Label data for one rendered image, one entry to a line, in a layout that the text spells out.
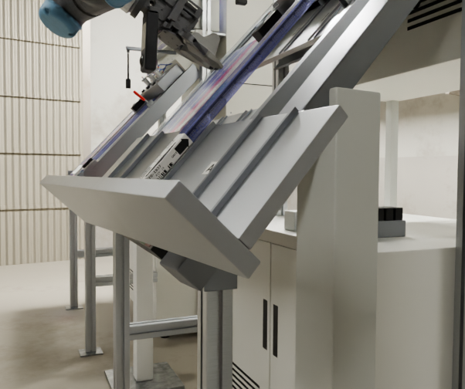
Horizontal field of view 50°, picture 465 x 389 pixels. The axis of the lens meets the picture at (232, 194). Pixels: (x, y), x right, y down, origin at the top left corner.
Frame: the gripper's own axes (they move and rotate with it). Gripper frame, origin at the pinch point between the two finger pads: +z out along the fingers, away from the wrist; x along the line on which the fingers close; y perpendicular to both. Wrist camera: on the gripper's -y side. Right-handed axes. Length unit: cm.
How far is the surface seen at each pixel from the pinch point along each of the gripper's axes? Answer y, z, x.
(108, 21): 112, -28, 351
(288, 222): -19.1, 34.1, 1.7
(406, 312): -28, 45, -32
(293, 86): -7.1, 5.3, -32.1
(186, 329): -55, 40, 38
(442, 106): 170, 219, 206
